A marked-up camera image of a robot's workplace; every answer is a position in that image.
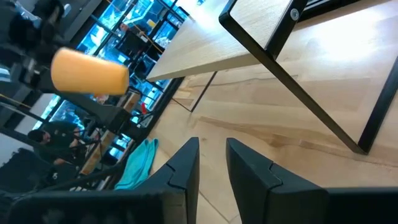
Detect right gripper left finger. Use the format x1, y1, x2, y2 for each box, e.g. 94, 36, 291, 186
134, 137, 200, 224

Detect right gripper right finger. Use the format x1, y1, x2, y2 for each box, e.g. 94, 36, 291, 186
226, 138, 330, 224

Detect orange plastic cup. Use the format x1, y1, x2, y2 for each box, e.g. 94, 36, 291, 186
50, 47, 130, 96

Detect teal cloth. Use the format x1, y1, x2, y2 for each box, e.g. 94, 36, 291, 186
114, 138, 160, 191

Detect person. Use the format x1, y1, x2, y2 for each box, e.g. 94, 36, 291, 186
27, 121, 86, 166

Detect wooden shelf with black frame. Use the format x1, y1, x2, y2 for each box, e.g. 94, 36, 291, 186
146, 0, 398, 156

